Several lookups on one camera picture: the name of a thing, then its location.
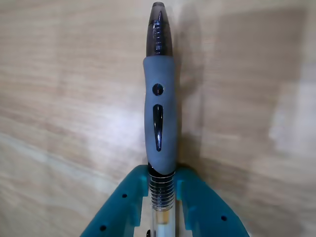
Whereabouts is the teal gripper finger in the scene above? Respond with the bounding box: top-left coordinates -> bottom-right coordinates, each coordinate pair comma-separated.
80,164 -> 151,237
174,167 -> 250,237

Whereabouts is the grey grip retractable pen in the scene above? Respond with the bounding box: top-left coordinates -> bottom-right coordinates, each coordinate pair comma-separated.
142,1 -> 178,237

